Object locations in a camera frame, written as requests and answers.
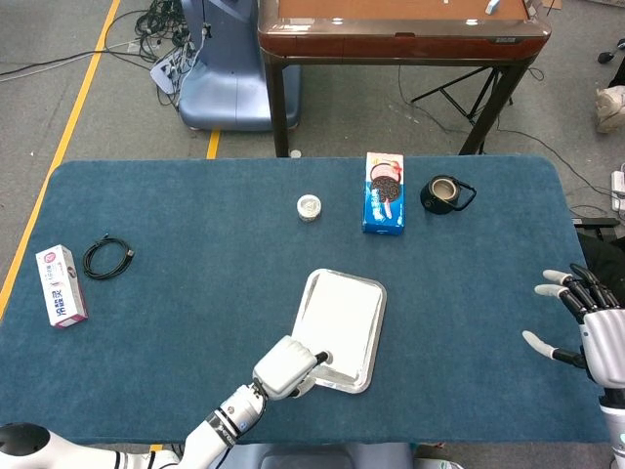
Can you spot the silver metal tray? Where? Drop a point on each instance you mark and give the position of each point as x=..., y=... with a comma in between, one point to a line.
x=361, y=386

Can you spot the brown mahjong table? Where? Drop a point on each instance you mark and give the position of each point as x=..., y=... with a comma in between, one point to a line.
x=390, y=44

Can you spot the white floor power strip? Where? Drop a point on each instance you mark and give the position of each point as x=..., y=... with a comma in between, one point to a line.
x=163, y=73

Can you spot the blue cookie box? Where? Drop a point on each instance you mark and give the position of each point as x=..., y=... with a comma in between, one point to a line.
x=385, y=200

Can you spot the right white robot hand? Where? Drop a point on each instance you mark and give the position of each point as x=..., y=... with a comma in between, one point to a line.
x=605, y=342

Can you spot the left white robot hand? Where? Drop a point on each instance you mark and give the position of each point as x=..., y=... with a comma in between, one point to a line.
x=285, y=366

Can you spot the white paper sheet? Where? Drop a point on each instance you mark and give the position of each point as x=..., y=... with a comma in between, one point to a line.
x=342, y=317

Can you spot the blue grey robot torso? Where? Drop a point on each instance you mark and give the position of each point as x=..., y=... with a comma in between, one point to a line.
x=307, y=459

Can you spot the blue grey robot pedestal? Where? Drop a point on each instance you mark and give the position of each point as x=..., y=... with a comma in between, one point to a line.
x=234, y=88

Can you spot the black chair caster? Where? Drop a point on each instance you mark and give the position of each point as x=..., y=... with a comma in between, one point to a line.
x=605, y=57

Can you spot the white wall power strip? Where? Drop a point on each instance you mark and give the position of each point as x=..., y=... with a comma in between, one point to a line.
x=618, y=188

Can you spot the beige shoe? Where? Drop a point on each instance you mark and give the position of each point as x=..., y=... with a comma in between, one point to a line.
x=610, y=110

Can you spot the black flat floor bar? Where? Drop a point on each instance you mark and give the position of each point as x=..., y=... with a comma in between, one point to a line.
x=595, y=222

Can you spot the blue felt table cover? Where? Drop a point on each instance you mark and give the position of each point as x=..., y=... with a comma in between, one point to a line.
x=195, y=205

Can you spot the black iron teapot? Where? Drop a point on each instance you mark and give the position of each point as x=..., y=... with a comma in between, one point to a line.
x=437, y=202

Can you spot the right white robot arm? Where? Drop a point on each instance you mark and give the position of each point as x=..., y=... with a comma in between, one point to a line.
x=615, y=430

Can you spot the small clear screw jar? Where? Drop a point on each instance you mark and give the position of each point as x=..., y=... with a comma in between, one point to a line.
x=309, y=207

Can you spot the white blue mahjong tile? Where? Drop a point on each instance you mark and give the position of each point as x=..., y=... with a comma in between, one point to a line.
x=493, y=6

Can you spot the white pink toothpaste box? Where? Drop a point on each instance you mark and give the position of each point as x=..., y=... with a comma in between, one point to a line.
x=61, y=285

